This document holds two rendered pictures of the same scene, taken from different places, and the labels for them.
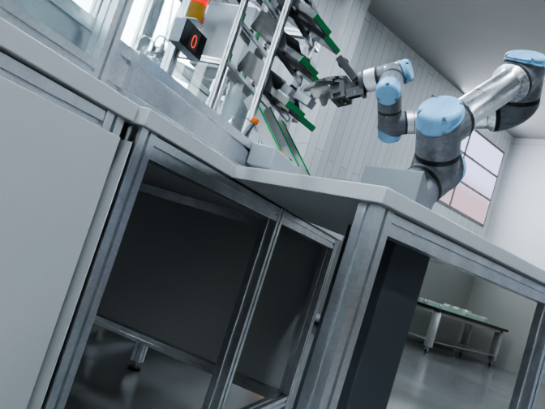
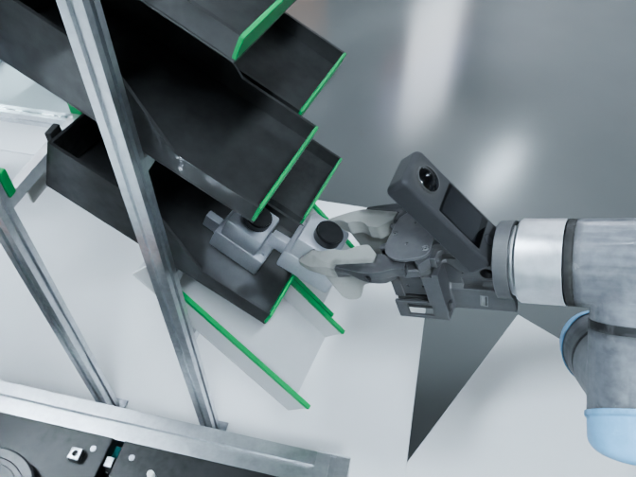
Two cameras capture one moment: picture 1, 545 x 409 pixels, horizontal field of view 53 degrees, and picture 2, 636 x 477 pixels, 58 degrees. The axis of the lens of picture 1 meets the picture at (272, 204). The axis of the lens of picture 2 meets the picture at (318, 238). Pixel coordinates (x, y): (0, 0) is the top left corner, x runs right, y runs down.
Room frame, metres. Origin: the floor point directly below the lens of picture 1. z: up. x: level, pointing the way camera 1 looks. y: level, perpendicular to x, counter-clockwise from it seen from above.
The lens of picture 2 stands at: (1.45, 0.06, 1.72)
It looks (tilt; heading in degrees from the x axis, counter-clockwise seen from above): 47 degrees down; 351
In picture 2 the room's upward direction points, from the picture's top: straight up
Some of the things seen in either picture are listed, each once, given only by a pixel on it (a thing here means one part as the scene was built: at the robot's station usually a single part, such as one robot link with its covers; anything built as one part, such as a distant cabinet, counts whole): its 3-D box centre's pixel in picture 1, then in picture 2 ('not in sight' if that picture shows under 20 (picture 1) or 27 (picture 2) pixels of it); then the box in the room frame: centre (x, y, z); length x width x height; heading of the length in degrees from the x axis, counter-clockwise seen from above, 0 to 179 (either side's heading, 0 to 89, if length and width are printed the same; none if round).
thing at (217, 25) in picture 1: (222, 86); not in sight; (3.00, 0.47, 1.50); 0.38 x 0.21 x 0.88; 68
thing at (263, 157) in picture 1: (273, 165); not in sight; (1.50, 0.03, 0.93); 0.21 x 0.07 x 0.06; 158
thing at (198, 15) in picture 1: (195, 13); not in sight; (1.52, 0.38, 1.29); 0.05 x 0.05 x 0.05
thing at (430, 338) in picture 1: (452, 330); not in sight; (8.86, -3.38, 0.39); 2.24 x 0.80 x 0.77; 131
